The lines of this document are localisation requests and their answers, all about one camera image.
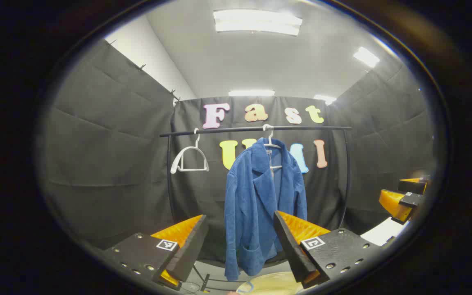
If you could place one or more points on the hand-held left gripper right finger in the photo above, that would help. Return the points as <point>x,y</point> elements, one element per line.
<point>291,246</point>

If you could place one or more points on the pale yellow laundry hamper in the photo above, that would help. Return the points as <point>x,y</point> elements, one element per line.
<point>273,284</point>

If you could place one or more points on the small ceiling light panel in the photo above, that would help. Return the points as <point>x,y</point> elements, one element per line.
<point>366,56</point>
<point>325,98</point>
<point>251,93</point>

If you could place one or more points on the white clothes hanger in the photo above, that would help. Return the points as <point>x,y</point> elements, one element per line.
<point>193,169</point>
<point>270,139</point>

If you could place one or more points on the white flat panel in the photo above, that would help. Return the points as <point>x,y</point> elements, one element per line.
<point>383,232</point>

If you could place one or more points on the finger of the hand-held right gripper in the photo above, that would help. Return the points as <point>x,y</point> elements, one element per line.
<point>412,186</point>
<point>395,205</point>

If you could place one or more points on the large ceiling light panel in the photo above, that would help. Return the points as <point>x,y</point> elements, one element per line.
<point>257,22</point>

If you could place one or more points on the black clothes rack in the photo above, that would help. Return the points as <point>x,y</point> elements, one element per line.
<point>228,130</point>

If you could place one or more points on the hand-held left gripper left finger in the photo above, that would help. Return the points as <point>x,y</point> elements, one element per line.
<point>187,250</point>

